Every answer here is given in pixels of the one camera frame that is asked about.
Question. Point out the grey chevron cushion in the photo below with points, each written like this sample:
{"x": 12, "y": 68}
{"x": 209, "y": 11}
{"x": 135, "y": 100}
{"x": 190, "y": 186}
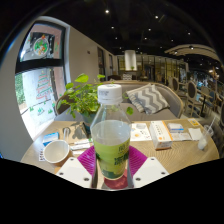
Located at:
{"x": 148, "y": 99}

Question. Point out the pill blister pack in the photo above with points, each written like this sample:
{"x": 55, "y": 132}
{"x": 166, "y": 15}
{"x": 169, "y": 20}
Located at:
{"x": 41, "y": 155}

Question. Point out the group of ceiling lights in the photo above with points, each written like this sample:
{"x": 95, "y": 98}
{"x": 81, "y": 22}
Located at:
{"x": 107, "y": 11}

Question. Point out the clear plastic cup with straw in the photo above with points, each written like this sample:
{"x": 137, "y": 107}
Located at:
{"x": 204, "y": 140}

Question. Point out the tan ceramic mug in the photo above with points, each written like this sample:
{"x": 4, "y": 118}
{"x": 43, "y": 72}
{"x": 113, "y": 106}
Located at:
{"x": 56, "y": 152}

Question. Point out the window with festive stickers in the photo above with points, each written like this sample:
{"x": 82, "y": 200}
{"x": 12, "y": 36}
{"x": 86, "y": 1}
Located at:
{"x": 40, "y": 90}

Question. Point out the clear bottle with green label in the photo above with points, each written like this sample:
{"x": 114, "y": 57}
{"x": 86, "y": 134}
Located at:
{"x": 110, "y": 146}

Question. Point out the flat blue box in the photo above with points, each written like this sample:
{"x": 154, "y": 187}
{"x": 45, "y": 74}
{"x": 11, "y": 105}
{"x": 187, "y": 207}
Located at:
{"x": 50, "y": 138}

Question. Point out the grey curved sofa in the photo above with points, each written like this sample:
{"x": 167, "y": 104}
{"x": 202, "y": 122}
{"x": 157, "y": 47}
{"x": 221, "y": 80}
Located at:
{"x": 173, "y": 100}

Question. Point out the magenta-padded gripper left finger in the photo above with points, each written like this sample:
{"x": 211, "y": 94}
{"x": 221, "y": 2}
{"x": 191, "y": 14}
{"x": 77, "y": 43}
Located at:
{"x": 73, "y": 170}

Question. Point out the flat round red coaster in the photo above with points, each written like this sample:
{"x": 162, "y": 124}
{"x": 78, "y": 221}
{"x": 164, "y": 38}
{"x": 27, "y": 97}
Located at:
{"x": 116, "y": 183}

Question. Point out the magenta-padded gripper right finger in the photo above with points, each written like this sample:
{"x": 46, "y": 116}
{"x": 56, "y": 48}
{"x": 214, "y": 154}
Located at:
{"x": 150, "y": 170}

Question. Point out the white printed paper sheet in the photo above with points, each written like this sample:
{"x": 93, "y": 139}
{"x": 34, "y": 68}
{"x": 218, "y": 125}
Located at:
{"x": 140, "y": 131}

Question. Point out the group of dining chairs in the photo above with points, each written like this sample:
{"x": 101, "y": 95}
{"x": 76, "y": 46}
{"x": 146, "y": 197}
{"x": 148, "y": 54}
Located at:
{"x": 191, "y": 93}

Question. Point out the small white tube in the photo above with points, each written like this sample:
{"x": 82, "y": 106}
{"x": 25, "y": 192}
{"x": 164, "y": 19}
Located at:
{"x": 80, "y": 146}

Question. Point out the green potted plant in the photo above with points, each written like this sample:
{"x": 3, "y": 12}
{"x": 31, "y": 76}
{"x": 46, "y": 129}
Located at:
{"x": 81, "y": 100}

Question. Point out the white carton with orange print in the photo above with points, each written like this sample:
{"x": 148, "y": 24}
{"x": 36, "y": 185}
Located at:
{"x": 160, "y": 135}

